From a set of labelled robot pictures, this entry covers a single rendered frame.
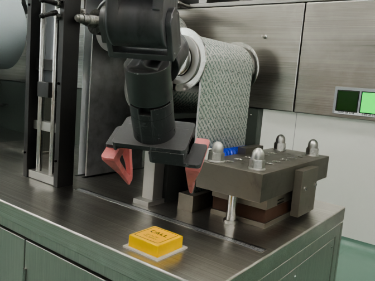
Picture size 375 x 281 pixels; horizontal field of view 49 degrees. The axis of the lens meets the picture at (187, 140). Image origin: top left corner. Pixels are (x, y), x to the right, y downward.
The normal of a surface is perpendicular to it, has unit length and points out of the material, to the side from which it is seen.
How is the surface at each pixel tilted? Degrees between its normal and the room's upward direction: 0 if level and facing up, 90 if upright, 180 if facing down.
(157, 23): 100
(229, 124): 90
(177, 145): 29
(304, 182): 90
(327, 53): 90
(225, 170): 90
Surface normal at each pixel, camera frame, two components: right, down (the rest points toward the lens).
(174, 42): 0.97, 0.11
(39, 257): -0.60, 0.06
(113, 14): -0.23, 0.18
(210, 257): 0.08, -0.99
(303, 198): 0.79, 0.14
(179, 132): -0.04, -0.80
